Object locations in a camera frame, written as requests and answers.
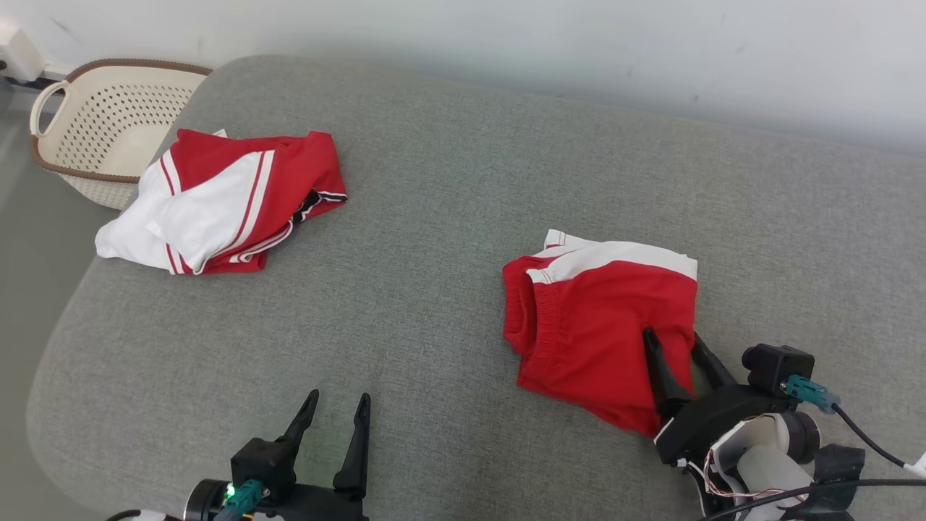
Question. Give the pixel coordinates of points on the white wall box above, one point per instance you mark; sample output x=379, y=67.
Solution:
x=22, y=54

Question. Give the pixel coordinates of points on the white grey left arm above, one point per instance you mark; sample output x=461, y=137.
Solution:
x=202, y=503

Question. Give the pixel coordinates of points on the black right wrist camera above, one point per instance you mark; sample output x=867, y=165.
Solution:
x=778, y=365

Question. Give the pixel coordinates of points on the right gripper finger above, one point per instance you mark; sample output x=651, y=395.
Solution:
x=664, y=383
x=712, y=369

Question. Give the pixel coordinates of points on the cream perforated laundry basket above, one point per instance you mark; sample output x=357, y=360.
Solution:
x=108, y=123

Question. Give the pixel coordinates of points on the grey fabric sofa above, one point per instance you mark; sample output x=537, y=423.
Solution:
x=434, y=325

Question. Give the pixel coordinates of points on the teal left camera connector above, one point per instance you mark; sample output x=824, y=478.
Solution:
x=242, y=499

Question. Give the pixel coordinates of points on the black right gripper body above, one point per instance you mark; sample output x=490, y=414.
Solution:
x=716, y=420

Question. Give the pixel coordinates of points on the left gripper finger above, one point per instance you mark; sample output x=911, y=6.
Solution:
x=358, y=456
x=302, y=420

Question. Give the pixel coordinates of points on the teal right camera connector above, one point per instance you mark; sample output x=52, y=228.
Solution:
x=810, y=392

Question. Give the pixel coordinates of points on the red white basketball jersey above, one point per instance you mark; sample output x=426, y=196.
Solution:
x=217, y=202

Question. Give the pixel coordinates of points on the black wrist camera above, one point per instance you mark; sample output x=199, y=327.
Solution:
x=264, y=463
x=778, y=365

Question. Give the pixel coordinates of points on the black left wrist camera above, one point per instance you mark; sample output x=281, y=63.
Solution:
x=264, y=463

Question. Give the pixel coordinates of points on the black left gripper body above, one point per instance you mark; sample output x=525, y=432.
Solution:
x=318, y=506

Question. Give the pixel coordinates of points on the red white shorts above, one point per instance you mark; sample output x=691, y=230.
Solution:
x=593, y=325

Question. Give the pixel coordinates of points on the teal camera connector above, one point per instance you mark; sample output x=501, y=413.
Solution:
x=242, y=499
x=810, y=392

